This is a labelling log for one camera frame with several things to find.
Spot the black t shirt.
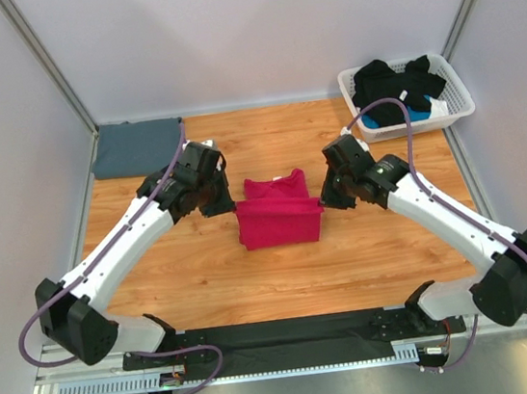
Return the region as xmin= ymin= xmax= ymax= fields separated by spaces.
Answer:
xmin=353 ymin=55 xmax=446 ymax=112

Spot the white slotted cable duct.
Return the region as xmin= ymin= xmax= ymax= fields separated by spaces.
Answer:
xmin=57 ymin=343 xmax=449 ymax=394

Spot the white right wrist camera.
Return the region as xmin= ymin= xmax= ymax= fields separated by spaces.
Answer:
xmin=340 ymin=127 xmax=370 ymax=152

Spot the folded grey-blue t shirt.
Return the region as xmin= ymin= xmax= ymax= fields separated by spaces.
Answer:
xmin=92 ymin=118 xmax=182 ymax=181

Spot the left aluminium corner post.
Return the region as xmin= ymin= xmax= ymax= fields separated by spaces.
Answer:
xmin=0 ymin=0 xmax=98 ymax=134

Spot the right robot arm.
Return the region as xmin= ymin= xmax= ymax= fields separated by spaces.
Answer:
xmin=320 ymin=132 xmax=527 ymax=335

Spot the pink t shirt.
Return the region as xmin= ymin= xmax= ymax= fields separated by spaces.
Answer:
xmin=235 ymin=169 xmax=324 ymax=251

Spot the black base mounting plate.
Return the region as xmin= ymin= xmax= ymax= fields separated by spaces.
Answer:
xmin=119 ymin=294 xmax=470 ymax=394

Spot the white plastic laundry basket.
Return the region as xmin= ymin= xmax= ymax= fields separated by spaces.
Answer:
xmin=337 ymin=54 xmax=476 ymax=144

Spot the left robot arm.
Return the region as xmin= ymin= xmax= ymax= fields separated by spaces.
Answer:
xmin=35 ymin=140 xmax=236 ymax=367

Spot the white cloth in basket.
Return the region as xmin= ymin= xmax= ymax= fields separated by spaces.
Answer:
xmin=427 ymin=97 xmax=450 ymax=119

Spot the aluminium frame rail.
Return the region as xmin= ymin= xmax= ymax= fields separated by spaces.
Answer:
xmin=36 ymin=314 xmax=527 ymax=385

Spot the blue t shirt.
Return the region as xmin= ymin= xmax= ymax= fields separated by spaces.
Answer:
xmin=361 ymin=108 xmax=432 ymax=129

